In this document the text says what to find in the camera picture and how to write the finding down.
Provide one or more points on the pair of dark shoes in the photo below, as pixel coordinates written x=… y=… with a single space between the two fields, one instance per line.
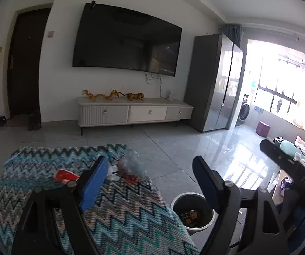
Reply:
x=0 y=121

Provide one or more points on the teal cushion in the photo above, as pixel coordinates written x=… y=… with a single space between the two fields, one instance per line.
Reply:
x=290 y=148

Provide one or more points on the zigzag knitted blanket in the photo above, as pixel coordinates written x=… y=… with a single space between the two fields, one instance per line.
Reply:
x=131 y=217

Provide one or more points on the washing machine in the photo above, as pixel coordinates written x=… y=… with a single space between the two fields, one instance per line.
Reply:
x=244 y=111

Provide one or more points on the white television cabinet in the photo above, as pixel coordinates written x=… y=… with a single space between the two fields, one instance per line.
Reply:
x=133 y=113

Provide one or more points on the blue grey curtain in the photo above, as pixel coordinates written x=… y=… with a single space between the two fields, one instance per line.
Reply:
x=232 y=34

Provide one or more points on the grey trash bin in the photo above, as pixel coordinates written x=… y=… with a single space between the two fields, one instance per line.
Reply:
x=184 y=204

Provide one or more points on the balcony window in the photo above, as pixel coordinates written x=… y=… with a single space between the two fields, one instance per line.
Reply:
x=287 y=85

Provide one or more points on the brown door mat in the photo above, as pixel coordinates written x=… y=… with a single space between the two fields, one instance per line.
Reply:
x=17 y=120

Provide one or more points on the golden dragon figurine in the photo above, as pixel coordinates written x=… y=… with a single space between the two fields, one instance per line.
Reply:
x=100 y=95

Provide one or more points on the golden tiger figurine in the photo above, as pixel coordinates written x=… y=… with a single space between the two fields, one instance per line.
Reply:
x=136 y=96

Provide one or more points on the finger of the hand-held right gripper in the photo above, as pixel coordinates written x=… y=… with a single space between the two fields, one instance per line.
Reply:
x=279 y=155

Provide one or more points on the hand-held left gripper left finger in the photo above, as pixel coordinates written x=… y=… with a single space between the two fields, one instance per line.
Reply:
x=94 y=183

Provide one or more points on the brown wrapper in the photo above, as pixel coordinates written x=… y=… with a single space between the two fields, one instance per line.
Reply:
x=191 y=216

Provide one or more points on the silver refrigerator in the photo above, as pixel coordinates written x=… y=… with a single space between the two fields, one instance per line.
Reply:
x=210 y=82

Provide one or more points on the red snack wrapper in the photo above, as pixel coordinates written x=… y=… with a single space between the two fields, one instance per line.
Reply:
x=66 y=176

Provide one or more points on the wall switch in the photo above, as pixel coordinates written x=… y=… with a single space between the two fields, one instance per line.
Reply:
x=50 y=33

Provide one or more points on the black wall television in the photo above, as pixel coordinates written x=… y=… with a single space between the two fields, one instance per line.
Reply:
x=127 y=38

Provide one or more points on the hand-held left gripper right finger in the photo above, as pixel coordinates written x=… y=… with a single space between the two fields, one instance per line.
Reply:
x=205 y=183

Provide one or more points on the clear plastic bag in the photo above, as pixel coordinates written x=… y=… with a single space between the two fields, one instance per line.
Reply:
x=133 y=163

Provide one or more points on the small red wrapper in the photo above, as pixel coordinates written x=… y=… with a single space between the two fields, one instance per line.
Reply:
x=131 y=179

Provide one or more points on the dark brown door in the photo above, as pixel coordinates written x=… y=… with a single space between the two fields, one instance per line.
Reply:
x=27 y=63

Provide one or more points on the white tissue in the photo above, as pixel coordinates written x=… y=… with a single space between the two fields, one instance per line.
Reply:
x=114 y=173

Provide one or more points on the purple stool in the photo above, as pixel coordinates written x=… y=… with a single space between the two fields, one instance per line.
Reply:
x=263 y=128

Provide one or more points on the white router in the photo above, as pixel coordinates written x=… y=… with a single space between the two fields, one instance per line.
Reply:
x=170 y=95

